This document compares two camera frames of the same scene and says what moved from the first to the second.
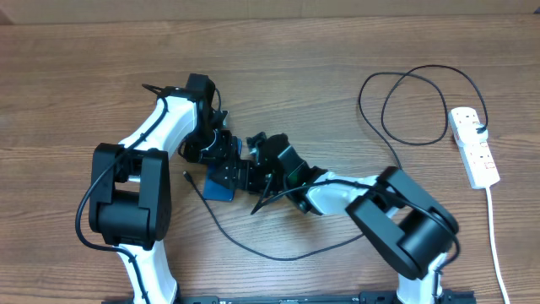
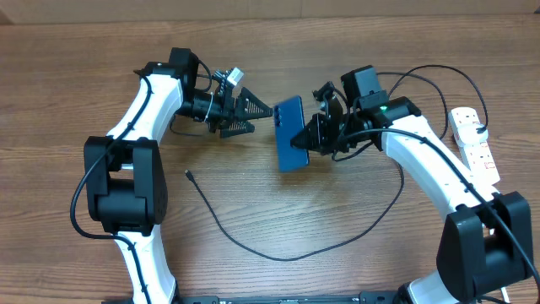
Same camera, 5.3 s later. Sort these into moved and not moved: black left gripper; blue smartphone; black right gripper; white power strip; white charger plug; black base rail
Moved: black right gripper; black left gripper; blue smartphone
Not moved: black base rail; white power strip; white charger plug
